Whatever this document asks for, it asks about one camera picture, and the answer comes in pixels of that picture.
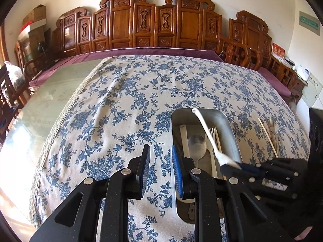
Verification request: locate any metal spoon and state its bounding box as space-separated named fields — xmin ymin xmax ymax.
xmin=187 ymin=134 xmax=209 ymax=223

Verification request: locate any red gift box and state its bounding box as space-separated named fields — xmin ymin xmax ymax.
xmin=271 ymin=42 xmax=285 ymax=61

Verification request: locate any clear plastic bag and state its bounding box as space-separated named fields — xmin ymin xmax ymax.
xmin=4 ymin=61 xmax=24 ymax=91

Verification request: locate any brown cardboard box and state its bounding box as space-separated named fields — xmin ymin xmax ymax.
xmin=23 ymin=4 xmax=47 ymax=26

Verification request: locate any green wall sign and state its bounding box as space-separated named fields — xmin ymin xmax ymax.
xmin=299 ymin=10 xmax=321 ymax=36

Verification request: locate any carved wooden sofa bench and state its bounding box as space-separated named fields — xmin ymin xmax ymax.
xmin=50 ymin=0 xmax=263 ymax=71

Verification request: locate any wooden side table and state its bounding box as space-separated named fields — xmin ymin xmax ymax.
xmin=293 ymin=76 xmax=308 ymax=104

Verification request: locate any metal fork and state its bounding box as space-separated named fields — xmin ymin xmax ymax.
xmin=267 ymin=116 xmax=279 ymax=154

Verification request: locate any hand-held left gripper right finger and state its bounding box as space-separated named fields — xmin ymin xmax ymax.
xmin=172 ymin=145 xmax=294 ymax=242

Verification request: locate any grey metal tray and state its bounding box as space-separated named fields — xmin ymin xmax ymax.
xmin=171 ymin=108 xmax=244 ymax=225

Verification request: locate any white desk telephone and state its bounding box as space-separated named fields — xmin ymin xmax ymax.
xmin=296 ymin=64 xmax=312 ymax=81

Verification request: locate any white plastic knife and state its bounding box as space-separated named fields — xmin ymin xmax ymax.
xmin=179 ymin=124 xmax=196 ymax=203

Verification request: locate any stack of storage boxes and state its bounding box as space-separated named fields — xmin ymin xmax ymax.
xmin=18 ymin=26 xmax=53 ymax=63

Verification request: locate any carved wooden armchair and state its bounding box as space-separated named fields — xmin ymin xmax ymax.
xmin=228 ymin=10 xmax=299 ymax=91

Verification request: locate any blue floral tablecloth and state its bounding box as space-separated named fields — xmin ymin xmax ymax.
xmin=29 ymin=54 xmax=312 ymax=242

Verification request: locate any white box with red contents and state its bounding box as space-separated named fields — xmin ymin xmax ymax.
xmin=18 ymin=18 xmax=47 ymax=34

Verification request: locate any white plastic fork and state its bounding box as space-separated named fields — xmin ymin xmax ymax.
xmin=206 ymin=127 xmax=217 ymax=154

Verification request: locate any wooden chopstick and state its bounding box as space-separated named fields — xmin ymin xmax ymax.
xmin=258 ymin=118 xmax=278 ymax=158
xmin=215 ymin=128 xmax=224 ymax=154

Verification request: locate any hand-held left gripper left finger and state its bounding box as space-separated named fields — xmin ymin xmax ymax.
xmin=29 ymin=144 xmax=150 ymax=242

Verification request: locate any white electrical panel door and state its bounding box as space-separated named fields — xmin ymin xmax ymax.
xmin=301 ymin=72 xmax=323 ymax=109

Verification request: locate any long white plastic spoon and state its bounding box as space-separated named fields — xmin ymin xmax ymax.
xmin=191 ymin=107 xmax=240 ymax=169

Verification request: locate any purple armchair cushion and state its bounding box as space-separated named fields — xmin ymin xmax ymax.
xmin=257 ymin=67 xmax=292 ymax=97

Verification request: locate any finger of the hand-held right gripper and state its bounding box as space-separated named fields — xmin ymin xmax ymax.
xmin=238 ymin=158 xmax=309 ymax=179
xmin=220 ymin=163 xmax=303 ymax=200

